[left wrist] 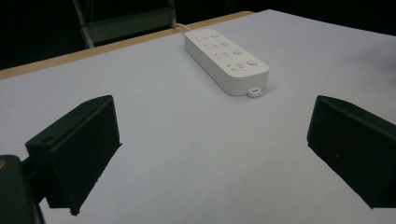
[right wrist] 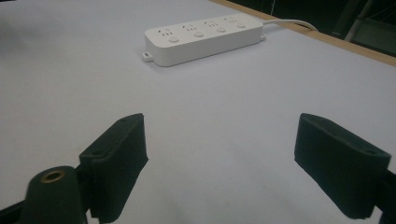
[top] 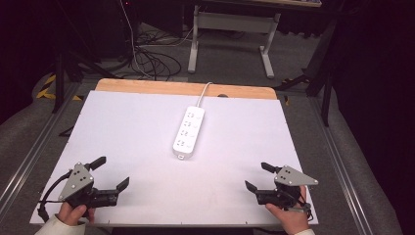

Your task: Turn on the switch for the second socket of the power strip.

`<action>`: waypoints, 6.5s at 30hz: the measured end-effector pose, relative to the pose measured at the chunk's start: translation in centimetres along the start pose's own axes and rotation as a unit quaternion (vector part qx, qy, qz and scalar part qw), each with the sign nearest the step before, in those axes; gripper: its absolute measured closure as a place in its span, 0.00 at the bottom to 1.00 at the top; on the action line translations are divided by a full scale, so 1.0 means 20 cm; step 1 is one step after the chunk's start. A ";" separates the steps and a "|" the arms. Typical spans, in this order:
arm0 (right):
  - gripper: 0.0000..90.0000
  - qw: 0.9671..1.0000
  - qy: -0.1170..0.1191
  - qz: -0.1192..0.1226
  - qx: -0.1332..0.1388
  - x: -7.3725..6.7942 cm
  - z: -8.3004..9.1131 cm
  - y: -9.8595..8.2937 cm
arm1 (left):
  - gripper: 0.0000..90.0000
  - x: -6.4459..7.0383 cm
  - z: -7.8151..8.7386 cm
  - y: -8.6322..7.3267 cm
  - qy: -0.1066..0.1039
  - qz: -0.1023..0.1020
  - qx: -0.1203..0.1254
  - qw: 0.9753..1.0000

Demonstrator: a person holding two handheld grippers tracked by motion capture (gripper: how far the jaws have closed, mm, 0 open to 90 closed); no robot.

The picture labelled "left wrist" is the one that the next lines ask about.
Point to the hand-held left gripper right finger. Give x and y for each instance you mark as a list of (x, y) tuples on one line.
[(355, 146)]

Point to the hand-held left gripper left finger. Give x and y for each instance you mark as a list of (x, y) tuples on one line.
[(77, 149)]

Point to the white power strip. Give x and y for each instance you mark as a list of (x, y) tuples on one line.
[(225, 60)]

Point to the grey metal stand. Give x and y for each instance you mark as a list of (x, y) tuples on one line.
[(124, 23)]

